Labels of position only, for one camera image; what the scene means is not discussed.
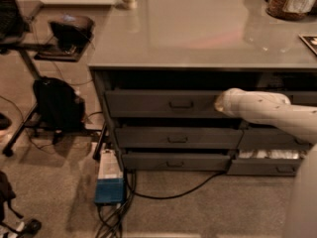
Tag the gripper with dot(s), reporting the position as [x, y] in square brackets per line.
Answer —
[230, 103]

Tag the grey cabinet counter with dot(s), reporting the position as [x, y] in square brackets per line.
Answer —
[209, 45]

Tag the jar of brown snacks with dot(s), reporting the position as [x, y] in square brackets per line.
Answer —
[292, 10]

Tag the black backpack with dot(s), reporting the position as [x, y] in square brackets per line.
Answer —
[59, 106]

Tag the black device on tray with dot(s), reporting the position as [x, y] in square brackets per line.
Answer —
[72, 30]

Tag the blue and white box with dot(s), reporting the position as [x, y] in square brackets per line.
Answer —
[110, 188]

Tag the grey right middle drawer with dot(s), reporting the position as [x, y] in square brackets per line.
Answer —
[270, 139]

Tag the dark book on counter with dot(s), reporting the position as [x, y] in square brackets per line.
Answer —
[311, 42]

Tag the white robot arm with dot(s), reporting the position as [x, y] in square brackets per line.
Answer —
[275, 109]

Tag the black laptop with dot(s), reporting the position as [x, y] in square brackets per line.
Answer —
[11, 21]

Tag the grey right top drawer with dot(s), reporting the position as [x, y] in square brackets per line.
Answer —
[308, 98]

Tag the grey right bottom drawer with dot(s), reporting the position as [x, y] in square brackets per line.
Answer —
[280, 163]

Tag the black side tray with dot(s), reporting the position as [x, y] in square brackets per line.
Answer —
[54, 50]

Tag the grey left middle drawer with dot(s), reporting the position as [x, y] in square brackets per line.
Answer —
[178, 137]

